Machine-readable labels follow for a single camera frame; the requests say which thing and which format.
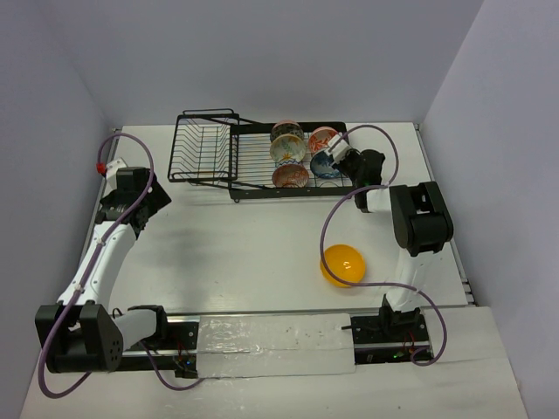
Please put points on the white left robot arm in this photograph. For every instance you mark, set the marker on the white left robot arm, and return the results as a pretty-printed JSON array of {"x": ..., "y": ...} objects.
[{"x": 77, "y": 333}]

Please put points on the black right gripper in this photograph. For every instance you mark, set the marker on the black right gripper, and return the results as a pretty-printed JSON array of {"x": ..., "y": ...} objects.
[{"x": 341, "y": 165}]

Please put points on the orange floral pattern bowl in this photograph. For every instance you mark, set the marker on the orange floral pattern bowl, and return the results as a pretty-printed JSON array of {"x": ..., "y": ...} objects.
[{"x": 319, "y": 138}]

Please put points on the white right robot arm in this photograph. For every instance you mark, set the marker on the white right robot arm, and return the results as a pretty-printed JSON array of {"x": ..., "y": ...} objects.
[{"x": 422, "y": 225}]

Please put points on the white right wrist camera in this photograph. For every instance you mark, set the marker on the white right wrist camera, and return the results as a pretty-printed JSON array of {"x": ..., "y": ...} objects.
[{"x": 337, "y": 149}]

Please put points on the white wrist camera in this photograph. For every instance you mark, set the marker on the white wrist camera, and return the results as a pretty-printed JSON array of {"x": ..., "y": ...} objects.
[
  {"x": 337, "y": 149},
  {"x": 109, "y": 170}
]

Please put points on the black wire dish rack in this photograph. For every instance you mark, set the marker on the black wire dish rack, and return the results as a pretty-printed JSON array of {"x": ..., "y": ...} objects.
[{"x": 218, "y": 148}]

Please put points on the blue pattern bowl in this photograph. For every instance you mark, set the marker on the blue pattern bowl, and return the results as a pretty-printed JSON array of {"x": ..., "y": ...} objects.
[{"x": 322, "y": 166}]

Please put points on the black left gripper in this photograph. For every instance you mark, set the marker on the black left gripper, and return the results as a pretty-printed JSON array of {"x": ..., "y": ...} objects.
[{"x": 154, "y": 195}]

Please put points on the orange lattice pattern bowl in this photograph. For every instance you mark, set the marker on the orange lattice pattern bowl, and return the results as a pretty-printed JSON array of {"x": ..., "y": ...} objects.
[{"x": 291, "y": 175}]

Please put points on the grey leaf pattern bowl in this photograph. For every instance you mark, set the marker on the grey leaf pattern bowl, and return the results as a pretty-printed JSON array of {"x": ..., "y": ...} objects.
[{"x": 286, "y": 127}]

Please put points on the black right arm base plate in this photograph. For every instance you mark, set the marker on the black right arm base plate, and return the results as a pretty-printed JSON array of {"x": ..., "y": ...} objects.
[{"x": 389, "y": 338}]

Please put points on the yellow bowl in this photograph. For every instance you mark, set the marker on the yellow bowl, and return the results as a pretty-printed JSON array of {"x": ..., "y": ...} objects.
[{"x": 346, "y": 263}]

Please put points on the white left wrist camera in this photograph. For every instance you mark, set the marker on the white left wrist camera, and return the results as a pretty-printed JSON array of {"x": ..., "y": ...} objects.
[{"x": 109, "y": 170}]

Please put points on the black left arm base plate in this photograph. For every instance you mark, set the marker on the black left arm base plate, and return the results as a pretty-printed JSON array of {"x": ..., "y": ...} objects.
[{"x": 176, "y": 352}]

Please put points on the white orange flower bowl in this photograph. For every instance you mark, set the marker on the white orange flower bowl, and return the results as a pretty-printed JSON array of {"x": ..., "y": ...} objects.
[{"x": 287, "y": 147}]

